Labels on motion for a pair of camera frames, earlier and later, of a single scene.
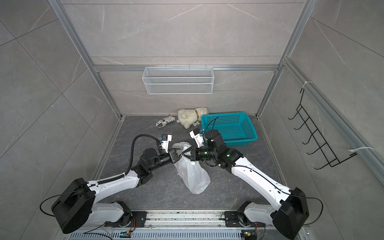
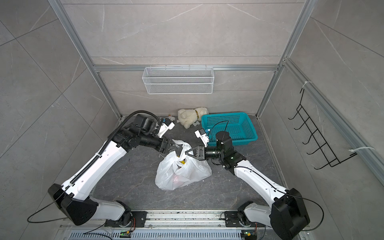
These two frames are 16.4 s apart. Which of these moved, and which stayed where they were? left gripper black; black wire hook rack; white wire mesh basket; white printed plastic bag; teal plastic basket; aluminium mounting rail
Moved: white printed plastic bag; left gripper black
Stayed: white wire mesh basket; teal plastic basket; aluminium mounting rail; black wire hook rack
